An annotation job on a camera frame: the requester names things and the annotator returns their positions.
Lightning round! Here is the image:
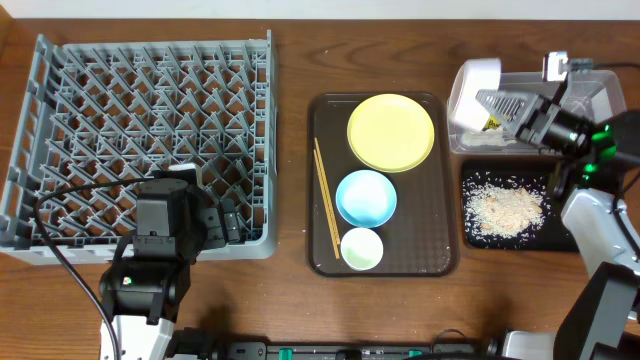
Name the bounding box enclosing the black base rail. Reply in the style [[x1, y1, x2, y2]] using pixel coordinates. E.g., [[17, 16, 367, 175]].
[[165, 342, 552, 360]]

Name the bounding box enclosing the snack wrapper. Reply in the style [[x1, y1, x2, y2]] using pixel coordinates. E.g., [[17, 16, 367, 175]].
[[482, 116, 503, 132]]

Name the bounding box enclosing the clear plastic waste bin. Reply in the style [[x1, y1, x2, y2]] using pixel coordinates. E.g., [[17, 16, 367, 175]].
[[448, 70, 626, 155]]

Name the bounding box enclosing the black waste tray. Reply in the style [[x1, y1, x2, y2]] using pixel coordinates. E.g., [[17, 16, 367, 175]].
[[461, 158, 577, 252]]

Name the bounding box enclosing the wooden chopstick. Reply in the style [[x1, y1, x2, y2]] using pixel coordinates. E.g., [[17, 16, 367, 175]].
[[313, 148, 340, 260], [314, 138, 340, 253]]

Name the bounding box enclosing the grey plastic dishwasher rack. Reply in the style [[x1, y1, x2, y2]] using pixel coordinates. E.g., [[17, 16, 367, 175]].
[[1, 36, 278, 265]]

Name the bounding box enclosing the light blue bowl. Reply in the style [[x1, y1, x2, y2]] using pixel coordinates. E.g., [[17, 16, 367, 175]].
[[335, 170, 398, 228]]

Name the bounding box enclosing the pile of rice waste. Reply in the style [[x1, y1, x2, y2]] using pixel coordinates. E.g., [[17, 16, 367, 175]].
[[461, 171, 550, 249]]

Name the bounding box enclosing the white pink bowl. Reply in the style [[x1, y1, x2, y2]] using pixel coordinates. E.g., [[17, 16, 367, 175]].
[[447, 58, 502, 132]]

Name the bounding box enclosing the wooden chopstick right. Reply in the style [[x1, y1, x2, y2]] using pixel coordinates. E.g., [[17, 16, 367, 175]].
[[314, 138, 340, 253]]

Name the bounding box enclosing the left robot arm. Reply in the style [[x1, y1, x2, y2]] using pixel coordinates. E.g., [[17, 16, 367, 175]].
[[100, 167, 241, 359]]

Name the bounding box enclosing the dark brown serving tray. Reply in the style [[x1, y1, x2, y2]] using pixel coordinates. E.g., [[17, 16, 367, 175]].
[[307, 92, 458, 277]]

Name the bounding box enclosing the wooden chopstick left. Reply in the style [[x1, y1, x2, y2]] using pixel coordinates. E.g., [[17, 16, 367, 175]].
[[313, 148, 340, 260]]

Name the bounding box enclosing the small white green cup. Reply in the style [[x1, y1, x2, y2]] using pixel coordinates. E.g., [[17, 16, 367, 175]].
[[340, 227, 384, 271]]

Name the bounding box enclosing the yellow round plate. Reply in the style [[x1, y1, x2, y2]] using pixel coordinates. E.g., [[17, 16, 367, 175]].
[[346, 94, 435, 173]]

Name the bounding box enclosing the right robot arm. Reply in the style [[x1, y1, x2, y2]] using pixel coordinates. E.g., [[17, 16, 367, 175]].
[[476, 90, 639, 359]]

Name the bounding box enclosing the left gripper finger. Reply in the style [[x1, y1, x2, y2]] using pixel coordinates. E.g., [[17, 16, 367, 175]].
[[220, 199, 241, 244], [201, 208, 226, 250]]

